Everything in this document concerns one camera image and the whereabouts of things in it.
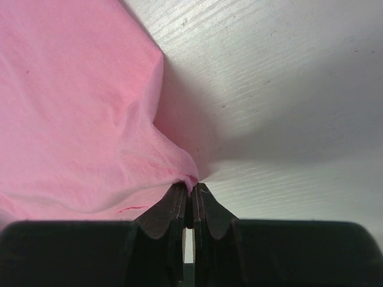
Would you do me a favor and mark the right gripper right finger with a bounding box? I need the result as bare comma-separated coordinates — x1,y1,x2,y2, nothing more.
191,183,239,286

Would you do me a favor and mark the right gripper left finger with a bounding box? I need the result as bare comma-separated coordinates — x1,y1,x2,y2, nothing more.
133,182,188,286

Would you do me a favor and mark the pink t-shirt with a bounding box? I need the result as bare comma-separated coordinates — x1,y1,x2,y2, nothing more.
1,1,198,223

